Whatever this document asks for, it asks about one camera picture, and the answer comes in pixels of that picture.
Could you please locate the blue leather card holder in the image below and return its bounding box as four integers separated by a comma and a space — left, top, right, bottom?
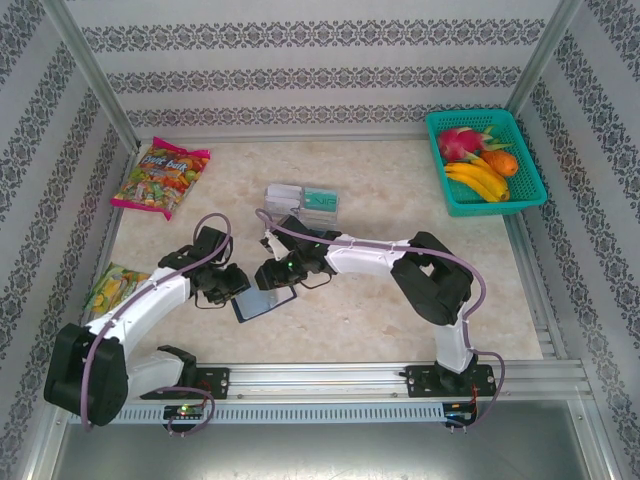
231, 282, 300, 325

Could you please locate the clear acrylic card stand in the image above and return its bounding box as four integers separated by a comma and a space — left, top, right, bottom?
263, 182, 345, 235

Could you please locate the teal VIP card stack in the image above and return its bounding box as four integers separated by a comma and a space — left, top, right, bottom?
301, 186, 342, 211

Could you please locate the plain white card stack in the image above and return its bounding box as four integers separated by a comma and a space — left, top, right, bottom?
267, 183, 304, 200

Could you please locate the green candy bag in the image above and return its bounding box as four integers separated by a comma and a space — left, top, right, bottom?
82, 262, 153, 316

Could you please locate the pink candy bag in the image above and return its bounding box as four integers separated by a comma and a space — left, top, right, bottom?
109, 135, 212, 222

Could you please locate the small circuit board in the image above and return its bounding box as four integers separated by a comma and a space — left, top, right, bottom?
163, 403, 207, 420
443, 401, 480, 425

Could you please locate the grey metal shelf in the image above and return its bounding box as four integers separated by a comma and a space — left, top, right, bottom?
29, 399, 621, 480

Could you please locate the yellow banana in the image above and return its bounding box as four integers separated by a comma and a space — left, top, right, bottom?
444, 169, 501, 203
446, 158, 511, 202

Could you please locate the pink dragon fruit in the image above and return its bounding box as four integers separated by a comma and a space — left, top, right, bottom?
437, 124, 515, 164

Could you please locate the orange mango fruit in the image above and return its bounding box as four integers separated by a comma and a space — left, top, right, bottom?
481, 149, 519, 178

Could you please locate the teal plastic basket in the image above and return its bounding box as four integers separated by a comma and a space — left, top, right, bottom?
424, 108, 548, 219

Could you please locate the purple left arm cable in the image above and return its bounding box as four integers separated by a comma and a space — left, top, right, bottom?
82, 212, 235, 437

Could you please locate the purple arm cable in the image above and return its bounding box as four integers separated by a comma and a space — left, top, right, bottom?
82, 212, 235, 437
254, 208, 507, 434

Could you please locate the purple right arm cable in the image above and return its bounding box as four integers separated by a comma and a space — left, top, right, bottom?
254, 208, 507, 434

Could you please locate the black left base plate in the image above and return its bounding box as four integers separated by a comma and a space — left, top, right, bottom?
139, 367, 232, 401

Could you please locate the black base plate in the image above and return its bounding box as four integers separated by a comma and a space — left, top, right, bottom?
139, 367, 232, 401
403, 363, 497, 399

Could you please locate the aluminium side rail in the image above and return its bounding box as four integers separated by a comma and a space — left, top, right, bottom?
504, 212, 571, 362
67, 142, 144, 366

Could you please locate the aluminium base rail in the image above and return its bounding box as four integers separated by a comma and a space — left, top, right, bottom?
47, 360, 594, 401

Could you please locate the aluminium back rail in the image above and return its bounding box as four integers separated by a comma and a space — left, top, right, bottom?
134, 123, 431, 144

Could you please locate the slotted grey cable duct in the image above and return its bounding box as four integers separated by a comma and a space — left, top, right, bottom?
67, 402, 447, 425

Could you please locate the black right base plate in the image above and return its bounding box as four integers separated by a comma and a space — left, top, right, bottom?
403, 363, 497, 399

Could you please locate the aluminium frame post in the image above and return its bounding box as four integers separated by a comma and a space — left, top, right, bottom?
503, 0, 585, 124
39, 0, 142, 151

